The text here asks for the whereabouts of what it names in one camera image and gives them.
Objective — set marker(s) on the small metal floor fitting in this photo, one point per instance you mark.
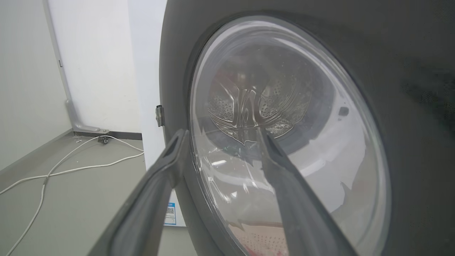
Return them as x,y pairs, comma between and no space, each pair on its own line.
103,139

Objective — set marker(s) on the grey corner pipe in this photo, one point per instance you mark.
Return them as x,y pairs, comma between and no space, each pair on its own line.
73,113

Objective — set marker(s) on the metal door latch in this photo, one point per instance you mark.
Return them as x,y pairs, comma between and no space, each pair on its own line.
160,115

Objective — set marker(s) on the blue white QR sticker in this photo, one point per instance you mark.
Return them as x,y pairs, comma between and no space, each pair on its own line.
170,213

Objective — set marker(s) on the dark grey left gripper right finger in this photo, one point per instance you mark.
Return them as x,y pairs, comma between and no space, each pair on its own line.
302,209

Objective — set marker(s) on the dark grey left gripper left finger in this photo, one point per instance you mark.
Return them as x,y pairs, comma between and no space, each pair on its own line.
142,213

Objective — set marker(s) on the grey washing machine door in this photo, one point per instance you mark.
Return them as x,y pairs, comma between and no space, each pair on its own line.
408,89

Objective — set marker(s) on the white washing machine body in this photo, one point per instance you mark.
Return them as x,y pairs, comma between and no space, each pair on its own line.
151,71

